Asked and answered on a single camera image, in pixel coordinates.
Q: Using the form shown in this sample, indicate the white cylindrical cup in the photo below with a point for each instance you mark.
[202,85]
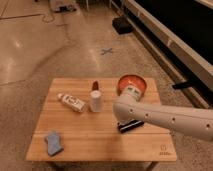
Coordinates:
[95,101]

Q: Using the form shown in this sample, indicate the dark red small object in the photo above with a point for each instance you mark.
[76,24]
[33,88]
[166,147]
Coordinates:
[95,86]

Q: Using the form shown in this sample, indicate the white tube bottle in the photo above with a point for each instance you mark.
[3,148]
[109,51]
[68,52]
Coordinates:
[72,102]

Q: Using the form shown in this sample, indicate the black box on floor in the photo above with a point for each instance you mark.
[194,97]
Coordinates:
[121,25]

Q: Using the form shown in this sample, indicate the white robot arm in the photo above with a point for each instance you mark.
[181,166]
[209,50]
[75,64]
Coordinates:
[195,122]

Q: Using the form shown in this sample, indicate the dark equipment on floor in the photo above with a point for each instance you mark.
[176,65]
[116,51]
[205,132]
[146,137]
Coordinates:
[62,5]

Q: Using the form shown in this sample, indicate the orange round bowl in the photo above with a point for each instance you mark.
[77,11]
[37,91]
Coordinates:
[133,80]

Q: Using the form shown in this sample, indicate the wooden folding table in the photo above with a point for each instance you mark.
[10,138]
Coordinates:
[91,136]

